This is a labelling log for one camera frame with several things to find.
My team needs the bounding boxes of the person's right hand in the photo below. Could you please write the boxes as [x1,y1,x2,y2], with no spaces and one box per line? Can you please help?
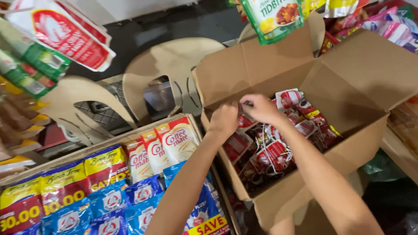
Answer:
[239,94,288,127]

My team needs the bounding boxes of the person's left hand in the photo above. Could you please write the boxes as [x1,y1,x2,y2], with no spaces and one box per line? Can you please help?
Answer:
[208,101,242,139]

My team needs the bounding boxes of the red coffee sachet strip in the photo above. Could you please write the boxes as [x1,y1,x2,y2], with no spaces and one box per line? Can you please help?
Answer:
[237,102,258,133]

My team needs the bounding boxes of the large open cardboard box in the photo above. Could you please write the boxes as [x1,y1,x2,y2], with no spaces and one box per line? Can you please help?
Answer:
[192,11,418,231]

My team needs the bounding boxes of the heap of red coffee sachets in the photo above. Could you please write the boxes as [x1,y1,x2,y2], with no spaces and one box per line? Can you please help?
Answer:
[222,88,343,196]

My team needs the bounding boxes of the white creamer packet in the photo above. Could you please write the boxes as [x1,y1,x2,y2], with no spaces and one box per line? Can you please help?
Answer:
[155,116,200,166]
[123,139,154,184]
[141,129,171,176]

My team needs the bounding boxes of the clear plastic container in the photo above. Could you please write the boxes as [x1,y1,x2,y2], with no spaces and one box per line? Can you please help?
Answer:
[143,76,177,122]

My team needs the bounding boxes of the green hanging snack packet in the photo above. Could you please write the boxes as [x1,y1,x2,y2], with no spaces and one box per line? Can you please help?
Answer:
[241,0,304,46]

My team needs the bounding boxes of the cardboard display tray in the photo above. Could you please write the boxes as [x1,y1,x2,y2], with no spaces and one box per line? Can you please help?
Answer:
[0,113,243,235]

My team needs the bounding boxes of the yellow and red milk packet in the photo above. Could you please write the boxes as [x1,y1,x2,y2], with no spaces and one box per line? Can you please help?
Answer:
[84,145,130,193]
[0,176,45,235]
[40,159,91,216]

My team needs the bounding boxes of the green plastic bag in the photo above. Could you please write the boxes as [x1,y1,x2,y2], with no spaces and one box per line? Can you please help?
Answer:
[359,148,406,182]

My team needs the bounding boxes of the group of blue milk packets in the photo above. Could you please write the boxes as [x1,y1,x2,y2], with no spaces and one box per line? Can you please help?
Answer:
[12,161,230,235]

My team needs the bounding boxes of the wooden shelf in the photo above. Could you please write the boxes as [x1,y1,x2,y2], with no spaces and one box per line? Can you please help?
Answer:
[380,95,418,185]

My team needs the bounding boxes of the heap of colourful snack packets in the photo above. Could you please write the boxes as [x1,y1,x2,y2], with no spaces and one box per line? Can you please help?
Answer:
[302,0,418,57]

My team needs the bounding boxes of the white and red hanging packets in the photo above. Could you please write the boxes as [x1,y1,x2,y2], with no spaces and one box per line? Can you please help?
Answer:
[6,0,117,72]

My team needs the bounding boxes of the green and white hanging packets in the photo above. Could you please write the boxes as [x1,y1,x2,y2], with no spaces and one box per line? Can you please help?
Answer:
[0,19,72,99]

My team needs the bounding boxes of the brown and yellow hanging packets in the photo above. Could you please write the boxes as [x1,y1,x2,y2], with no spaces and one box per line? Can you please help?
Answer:
[0,77,51,156]

